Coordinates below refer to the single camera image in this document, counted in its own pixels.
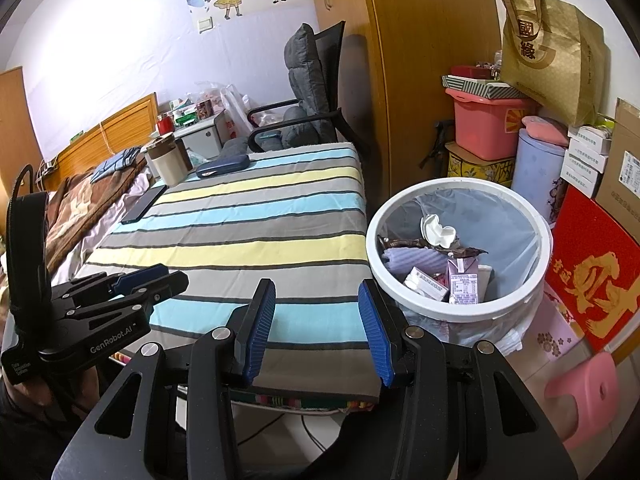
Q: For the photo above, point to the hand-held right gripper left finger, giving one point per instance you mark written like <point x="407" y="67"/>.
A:
<point x="257" y="330"/>

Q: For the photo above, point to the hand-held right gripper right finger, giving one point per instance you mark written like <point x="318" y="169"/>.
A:
<point x="377" y="335"/>

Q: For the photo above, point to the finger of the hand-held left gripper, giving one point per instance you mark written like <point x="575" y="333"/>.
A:
<point x="140" y="275"/>
<point x="160" y="290"/>

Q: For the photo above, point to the white trash bin clear liner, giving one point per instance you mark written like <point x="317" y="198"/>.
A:
<point x="450" y="310"/>

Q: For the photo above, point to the long lavender foam net sleeve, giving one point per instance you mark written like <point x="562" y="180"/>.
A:
<point x="415" y="260"/>

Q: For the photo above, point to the brown candy wrapper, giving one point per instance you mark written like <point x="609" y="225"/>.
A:
<point x="400" y="242"/>

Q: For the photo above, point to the lavender drink carton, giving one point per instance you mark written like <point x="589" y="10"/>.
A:
<point x="462" y="280"/>

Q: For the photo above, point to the large white paper tub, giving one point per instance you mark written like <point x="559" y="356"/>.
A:
<point x="485" y="280"/>

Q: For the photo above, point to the dark thin wrapper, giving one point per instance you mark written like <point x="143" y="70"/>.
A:
<point x="467" y="251"/>

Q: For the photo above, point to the black smartphone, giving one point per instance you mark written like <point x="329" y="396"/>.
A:
<point x="145" y="205"/>

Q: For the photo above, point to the multicoloured woven cloth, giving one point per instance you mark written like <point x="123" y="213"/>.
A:
<point x="310" y="402"/>

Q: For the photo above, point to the striped tablecloth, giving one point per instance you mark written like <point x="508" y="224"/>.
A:
<point x="225" y="220"/>

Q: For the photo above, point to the brown patterned blanket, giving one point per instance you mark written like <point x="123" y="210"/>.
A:
<point x="75" y="205"/>

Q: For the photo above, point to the blue plaid cloth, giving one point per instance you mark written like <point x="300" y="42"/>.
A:
<point x="115" y="165"/>

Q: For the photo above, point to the beige brown-band pitcher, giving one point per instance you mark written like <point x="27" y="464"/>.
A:
<point x="167" y="165"/>

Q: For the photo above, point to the navy pencil case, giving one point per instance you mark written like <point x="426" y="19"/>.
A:
<point x="222" y="166"/>

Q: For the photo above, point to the wooden bed headboard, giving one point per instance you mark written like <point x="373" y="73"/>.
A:
<point x="125" y="125"/>

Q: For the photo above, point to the grey white nightstand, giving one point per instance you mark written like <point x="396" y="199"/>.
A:
<point x="205" y="137"/>

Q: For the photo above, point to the grey seat cushion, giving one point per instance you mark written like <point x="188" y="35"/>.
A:
<point x="235" y="149"/>

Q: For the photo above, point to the green white box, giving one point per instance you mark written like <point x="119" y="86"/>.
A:
<point x="182" y="117"/>

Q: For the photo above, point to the pink floral paper bag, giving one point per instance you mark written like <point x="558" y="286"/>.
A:
<point x="555" y="335"/>

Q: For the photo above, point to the clear plastic snack bag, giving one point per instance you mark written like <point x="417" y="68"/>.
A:
<point x="205" y="107"/>

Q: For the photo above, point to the white plastic bag red print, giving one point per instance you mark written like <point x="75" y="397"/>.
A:
<point x="235" y="115"/>

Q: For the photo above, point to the wooden door panel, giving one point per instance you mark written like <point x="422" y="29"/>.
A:
<point x="17" y="125"/>

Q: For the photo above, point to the yellow tin box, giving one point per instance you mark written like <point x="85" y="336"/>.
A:
<point x="475" y="167"/>

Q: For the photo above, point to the pink plastic stool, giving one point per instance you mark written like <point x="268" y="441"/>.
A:
<point x="585" y="385"/>

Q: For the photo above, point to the red gold gift box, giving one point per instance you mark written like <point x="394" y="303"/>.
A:
<point x="575" y="240"/>

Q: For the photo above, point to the lavender plastic barrel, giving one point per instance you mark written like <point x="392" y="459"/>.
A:
<point x="535" y="170"/>

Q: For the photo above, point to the pink plastic bucket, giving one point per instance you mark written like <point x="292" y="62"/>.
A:
<point x="480" y="130"/>

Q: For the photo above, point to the small white box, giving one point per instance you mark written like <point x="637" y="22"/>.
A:
<point x="580" y="186"/>
<point x="590" y="139"/>
<point x="582" y="171"/>
<point x="587" y="157"/>

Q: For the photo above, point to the grey quilted chair cushion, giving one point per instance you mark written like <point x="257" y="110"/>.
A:
<point x="305" y="75"/>

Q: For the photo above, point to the pink lid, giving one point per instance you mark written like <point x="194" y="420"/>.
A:
<point x="545" y="127"/>

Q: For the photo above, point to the striped edge gift box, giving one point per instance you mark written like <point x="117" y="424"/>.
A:
<point x="475" y="85"/>

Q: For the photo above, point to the wooden wardrobe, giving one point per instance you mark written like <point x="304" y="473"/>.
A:
<point x="425" y="60"/>

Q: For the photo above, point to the grey cushioned chair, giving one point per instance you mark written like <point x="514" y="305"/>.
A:
<point x="332" y="50"/>

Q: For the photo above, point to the brown cardboard box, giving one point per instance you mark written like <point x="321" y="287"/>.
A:
<point x="620" y="170"/>

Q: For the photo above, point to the gold paper bag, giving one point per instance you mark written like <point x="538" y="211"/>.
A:
<point x="550" y="60"/>

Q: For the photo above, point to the white wall switch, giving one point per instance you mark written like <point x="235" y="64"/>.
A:
<point x="206" y="24"/>

